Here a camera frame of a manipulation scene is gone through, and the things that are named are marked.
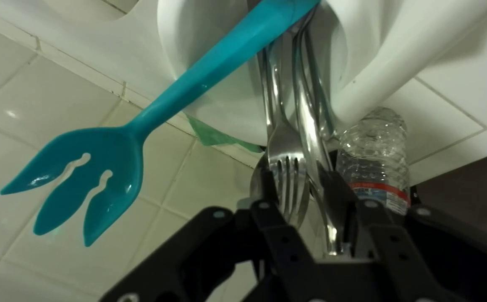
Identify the silver metal fork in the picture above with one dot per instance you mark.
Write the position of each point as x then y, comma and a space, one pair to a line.
284, 152

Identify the silver metal spoon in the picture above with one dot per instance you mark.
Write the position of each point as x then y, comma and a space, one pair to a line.
318, 128

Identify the white plastic dish rack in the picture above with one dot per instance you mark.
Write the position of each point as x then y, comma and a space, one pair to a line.
427, 60

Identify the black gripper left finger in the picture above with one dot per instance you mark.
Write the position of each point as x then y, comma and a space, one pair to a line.
203, 254

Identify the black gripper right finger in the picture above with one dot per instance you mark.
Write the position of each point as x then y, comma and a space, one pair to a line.
423, 256

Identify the clear plastic water bottle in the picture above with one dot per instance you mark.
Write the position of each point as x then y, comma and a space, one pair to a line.
373, 160

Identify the teal plastic salad fork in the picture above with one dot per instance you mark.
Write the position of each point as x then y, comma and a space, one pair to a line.
99, 170

